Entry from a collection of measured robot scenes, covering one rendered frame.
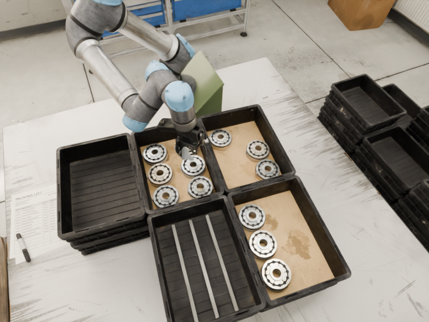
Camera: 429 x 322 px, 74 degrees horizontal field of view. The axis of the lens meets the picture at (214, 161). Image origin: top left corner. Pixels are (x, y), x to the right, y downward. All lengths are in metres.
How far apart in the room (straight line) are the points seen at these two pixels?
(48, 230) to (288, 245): 0.99
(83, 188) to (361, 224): 1.20
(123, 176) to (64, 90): 1.90
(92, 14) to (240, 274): 1.01
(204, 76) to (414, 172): 1.44
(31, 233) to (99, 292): 0.40
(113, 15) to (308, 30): 2.89
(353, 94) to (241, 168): 1.25
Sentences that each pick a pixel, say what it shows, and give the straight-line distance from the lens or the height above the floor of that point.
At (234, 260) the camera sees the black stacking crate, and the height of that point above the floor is 0.83.
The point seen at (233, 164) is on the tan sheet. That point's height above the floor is 0.83.
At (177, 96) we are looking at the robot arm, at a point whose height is 1.35.
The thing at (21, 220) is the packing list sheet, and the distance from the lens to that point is 1.51.
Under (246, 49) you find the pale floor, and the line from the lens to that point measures 3.31.
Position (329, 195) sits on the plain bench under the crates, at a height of 0.70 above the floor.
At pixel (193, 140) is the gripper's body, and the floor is 1.14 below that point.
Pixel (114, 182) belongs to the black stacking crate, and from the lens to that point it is 1.28.
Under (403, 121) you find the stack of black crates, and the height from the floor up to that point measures 0.27.
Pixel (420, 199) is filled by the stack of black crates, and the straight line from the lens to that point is 1.95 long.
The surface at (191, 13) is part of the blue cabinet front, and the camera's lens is 3.11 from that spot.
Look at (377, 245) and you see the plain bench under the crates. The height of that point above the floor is 0.70.
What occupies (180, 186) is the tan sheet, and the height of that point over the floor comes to 0.83.
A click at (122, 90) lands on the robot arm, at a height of 1.26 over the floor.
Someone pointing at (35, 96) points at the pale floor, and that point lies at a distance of 3.14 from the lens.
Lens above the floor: 1.89
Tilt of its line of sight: 57 degrees down
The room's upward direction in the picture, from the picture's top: 2 degrees clockwise
